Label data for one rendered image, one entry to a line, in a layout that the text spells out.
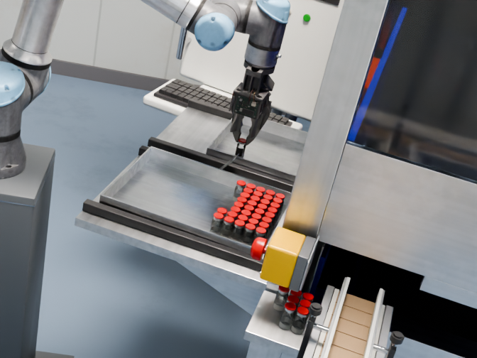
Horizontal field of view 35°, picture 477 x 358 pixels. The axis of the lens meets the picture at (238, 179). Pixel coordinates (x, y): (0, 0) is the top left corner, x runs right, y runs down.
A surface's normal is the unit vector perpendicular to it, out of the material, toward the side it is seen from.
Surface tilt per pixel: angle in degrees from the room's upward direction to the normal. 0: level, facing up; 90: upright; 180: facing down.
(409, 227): 90
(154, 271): 0
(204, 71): 90
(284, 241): 0
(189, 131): 0
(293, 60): 90
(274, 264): 90
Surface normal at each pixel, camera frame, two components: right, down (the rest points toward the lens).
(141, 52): 0.02, 0.49
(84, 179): 0.20, -0.86
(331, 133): -0.28, 0.41
